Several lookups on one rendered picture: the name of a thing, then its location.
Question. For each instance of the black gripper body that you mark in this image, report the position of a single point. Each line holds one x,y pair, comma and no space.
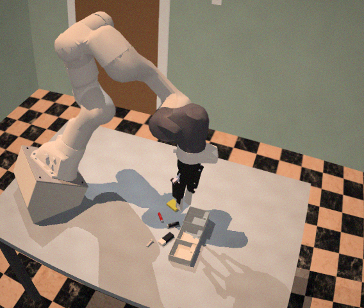
184,169

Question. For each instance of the yellow-orange flat square block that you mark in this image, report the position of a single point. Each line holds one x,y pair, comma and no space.
172,205

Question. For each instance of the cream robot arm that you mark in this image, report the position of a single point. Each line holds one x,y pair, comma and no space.
177,120

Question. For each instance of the grey rack of three bins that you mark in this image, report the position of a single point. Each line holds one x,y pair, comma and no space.
187,241

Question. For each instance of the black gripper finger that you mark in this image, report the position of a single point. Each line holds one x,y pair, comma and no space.
191,186
178,190

